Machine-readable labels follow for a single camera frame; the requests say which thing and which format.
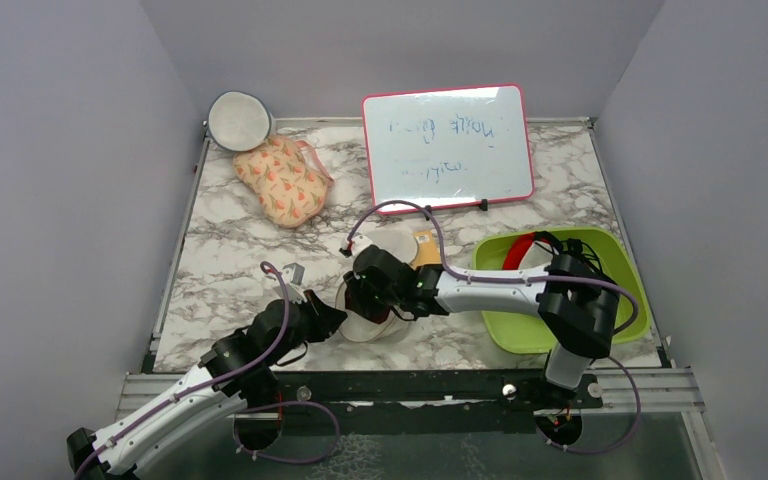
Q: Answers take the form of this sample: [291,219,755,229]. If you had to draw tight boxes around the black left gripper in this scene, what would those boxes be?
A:
[266,289,347,367]

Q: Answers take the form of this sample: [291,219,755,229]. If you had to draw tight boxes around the white bra with black straps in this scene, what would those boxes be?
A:
[519,240,563,269]

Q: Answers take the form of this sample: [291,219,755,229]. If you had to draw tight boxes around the dark bra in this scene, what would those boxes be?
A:
[344,292,391,324]

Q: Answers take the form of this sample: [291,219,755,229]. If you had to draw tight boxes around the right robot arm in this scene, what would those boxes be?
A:
[343,246,625,407]

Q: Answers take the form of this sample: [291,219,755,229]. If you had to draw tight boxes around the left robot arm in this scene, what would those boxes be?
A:
[67,290,348,479]

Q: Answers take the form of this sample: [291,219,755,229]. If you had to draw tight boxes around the peach floral bra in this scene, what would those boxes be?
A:
[232,135,334,229]

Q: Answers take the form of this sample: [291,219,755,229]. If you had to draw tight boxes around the red and black bra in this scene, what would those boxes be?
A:
[502,231,610,280]

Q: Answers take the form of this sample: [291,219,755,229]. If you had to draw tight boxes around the grey rimmed mesh laundry bag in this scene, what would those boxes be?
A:
[206,91,275,153]

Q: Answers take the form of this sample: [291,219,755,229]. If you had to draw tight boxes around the green plastic tray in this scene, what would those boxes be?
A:
[472,226,651,354]

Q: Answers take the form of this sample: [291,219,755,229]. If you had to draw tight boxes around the pink framed whiteboard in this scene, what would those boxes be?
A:
[361,84,536,214]

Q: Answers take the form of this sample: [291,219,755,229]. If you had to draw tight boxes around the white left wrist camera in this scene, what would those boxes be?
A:
[281,262,305,286]

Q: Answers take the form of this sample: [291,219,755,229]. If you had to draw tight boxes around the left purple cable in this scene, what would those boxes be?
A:
[72,260,293,480]

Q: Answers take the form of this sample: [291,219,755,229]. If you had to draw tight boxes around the purple cable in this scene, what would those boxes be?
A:
[72,260,293,480]
[340,199,641,336]

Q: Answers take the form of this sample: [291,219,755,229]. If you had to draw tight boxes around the black mounting rail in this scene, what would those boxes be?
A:
[220,370,602,435]

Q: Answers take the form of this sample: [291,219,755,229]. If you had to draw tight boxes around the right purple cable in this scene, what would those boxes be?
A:
[340,199,641,336]

